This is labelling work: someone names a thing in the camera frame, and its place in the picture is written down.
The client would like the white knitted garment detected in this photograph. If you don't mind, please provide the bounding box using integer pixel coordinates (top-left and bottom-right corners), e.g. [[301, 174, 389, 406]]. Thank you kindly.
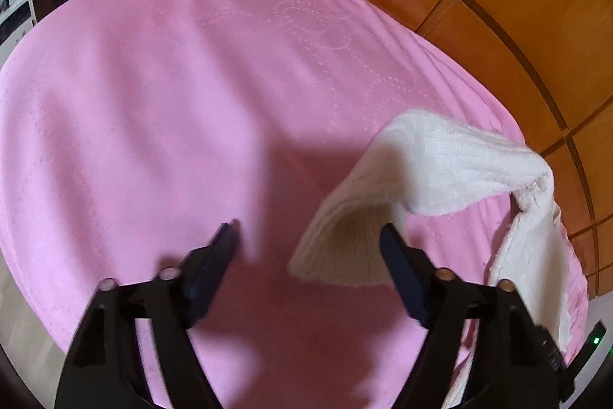
[[288, 109, 576, 409]]

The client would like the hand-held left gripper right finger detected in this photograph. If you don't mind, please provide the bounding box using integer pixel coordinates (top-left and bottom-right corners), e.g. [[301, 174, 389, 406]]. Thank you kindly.
[[380, 223, 562, 409]]

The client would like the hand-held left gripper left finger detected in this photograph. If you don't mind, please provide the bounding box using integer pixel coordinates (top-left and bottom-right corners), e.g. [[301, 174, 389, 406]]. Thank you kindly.
[[55, 221, 239, 409]]

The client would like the pink bed sheet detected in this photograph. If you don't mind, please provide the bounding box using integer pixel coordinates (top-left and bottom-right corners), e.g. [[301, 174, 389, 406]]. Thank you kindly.
[[0, 0, 591, 409]]

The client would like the white cabinet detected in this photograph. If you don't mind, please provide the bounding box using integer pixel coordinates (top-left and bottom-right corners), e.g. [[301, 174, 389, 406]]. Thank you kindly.
[[0, 0, 37, 55]]

